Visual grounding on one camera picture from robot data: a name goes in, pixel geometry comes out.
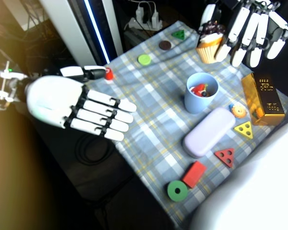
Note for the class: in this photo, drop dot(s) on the red rectangular block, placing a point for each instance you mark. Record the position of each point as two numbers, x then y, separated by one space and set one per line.
194 175

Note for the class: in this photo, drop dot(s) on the cupcake toy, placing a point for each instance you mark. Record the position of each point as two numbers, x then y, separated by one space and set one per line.
208 45

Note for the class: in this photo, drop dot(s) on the orange gear toy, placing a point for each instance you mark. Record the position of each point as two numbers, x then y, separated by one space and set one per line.
238 112

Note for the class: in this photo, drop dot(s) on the yellow triangle block with holes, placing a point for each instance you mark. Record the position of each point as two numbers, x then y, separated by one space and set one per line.
242 133

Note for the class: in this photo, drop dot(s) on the fruit tart toy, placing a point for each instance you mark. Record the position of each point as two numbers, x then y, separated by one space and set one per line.
199 89

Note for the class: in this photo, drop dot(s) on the lilac glasses case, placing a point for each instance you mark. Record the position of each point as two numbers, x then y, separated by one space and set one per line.
208 133

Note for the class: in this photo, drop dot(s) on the blue cup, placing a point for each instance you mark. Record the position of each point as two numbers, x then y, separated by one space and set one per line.
194 104

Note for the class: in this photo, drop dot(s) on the white power strip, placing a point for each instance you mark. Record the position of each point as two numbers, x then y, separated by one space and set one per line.
139 24

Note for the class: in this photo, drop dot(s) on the blue plaid cloth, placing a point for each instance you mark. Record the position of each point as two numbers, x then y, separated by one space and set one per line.
158 134

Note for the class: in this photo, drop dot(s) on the brown disc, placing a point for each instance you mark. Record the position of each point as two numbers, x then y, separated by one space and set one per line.
164 45

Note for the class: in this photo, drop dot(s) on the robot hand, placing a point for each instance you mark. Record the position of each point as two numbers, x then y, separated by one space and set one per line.
52 98
250 26

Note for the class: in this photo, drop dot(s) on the green triangle block with holes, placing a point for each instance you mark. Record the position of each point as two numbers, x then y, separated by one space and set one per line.
177 35

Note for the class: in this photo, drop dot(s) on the white plug adapter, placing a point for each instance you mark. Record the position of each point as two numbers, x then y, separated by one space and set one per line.
155 15
139 13

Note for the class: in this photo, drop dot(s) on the small red cylinder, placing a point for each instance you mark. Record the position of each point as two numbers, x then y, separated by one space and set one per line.
109 74

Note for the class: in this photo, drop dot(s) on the red triangle block with holes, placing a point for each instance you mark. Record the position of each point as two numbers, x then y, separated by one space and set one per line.
226 157

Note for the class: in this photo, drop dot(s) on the white robot body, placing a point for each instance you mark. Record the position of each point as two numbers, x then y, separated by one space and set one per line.
254 187

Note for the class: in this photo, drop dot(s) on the white pillar with blue light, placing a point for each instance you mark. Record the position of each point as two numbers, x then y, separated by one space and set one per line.
72 31

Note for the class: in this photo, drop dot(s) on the light green disc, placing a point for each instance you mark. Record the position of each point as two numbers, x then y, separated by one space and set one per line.
144 59

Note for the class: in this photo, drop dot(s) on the gold bar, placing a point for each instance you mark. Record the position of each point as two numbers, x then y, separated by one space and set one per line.
266 98

